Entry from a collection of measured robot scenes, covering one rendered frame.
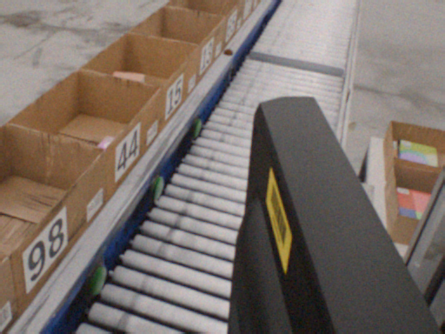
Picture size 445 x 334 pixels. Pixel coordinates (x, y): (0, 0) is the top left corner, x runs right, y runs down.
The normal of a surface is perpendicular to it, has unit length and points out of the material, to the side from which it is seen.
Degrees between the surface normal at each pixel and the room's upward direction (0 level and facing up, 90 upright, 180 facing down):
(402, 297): 4
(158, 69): 89
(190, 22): 90
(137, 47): 90
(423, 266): 90
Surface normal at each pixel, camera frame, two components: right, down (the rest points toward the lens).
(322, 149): 0.00, -0.84
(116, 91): -0.33, 0.48
